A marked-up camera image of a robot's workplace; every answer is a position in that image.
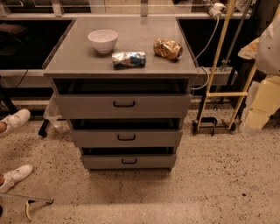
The grey drawer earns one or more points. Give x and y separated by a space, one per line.
149 161
126 138
105 106

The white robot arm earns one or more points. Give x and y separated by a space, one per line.
263 99

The grey drawer cabinet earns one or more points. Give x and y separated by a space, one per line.
76 68

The grey bottom drawer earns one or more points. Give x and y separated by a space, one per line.
149 161

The grey top drawer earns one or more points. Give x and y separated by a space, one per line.
105 106

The crushed blue silver can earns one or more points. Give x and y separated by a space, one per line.
128 59

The crushed gold can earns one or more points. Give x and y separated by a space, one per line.
168 49

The white bowl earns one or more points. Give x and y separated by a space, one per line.
103 41

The white sneaker upper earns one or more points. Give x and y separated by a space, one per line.
13 122

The white sneaker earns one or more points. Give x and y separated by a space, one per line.
10 178
13 122

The white power adapter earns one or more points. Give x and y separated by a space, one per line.
215 10

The grey grabber stick tool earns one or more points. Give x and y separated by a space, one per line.
28 201

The white sneaker lower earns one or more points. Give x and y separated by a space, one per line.
10 178

